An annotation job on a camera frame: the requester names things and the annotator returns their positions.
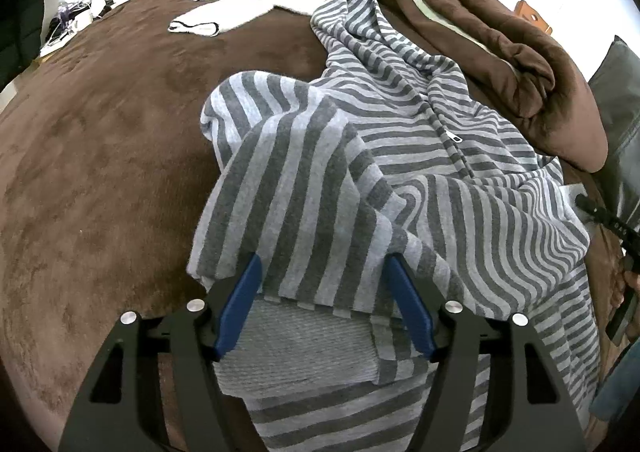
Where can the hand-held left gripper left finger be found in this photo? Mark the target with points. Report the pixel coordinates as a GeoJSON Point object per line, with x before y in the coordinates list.
{"type": "Point", "coordinates": [240, 302]}

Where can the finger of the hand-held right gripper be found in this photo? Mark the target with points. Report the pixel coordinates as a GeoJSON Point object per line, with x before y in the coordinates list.
{"type": "Point", "coordinates": [607, 222]}

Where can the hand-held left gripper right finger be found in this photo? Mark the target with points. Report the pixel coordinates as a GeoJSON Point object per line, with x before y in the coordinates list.
{"type": "Point", "coordinates": [410, 307]}

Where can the grey striped zip hoodie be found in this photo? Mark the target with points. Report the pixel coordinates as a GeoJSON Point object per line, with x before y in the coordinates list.
{"type": "Point", "coordinates": [400, 156]}

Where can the person's right hand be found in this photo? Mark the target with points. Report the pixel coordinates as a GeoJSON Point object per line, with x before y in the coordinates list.
{"type": "Point", "coordinates": [621, 289]}

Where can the person's blue denim clothing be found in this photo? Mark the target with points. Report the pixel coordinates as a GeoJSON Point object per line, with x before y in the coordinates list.
{"type": "Point", "coordinates": [610, 397]}

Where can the grey pillow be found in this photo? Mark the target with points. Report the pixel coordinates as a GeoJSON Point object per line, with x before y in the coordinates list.
{"type": "Point", "coordinates": [625, 106]}

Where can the wooden chair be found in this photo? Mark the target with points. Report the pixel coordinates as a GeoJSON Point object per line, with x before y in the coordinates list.
{"type": "Point", "coordinates": [532, 14]}

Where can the brown fleece blanket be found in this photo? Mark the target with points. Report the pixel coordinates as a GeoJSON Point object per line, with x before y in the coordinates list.
{"type": "Point", "coordinates": [500, 21]}

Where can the black puffer coat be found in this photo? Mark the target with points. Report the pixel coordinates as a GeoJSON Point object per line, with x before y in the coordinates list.
{"type": "Point", "coordinates": [20, 31]}

